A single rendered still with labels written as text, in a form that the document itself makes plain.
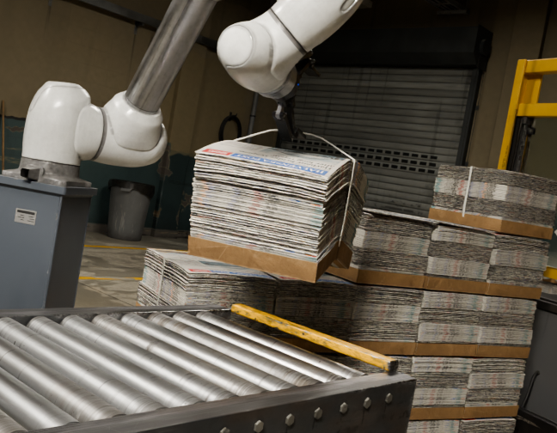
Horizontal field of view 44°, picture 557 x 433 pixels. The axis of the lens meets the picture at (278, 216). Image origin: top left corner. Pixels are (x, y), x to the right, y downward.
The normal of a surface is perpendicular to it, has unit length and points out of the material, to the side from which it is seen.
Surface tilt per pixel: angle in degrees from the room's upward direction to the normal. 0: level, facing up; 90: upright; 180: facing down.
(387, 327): 90
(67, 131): 91
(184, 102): 90
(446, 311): 89
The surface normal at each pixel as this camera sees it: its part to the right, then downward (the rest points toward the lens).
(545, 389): -0.85, -0.12
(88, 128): 0.66, 0.11
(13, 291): -0.14, 0.03
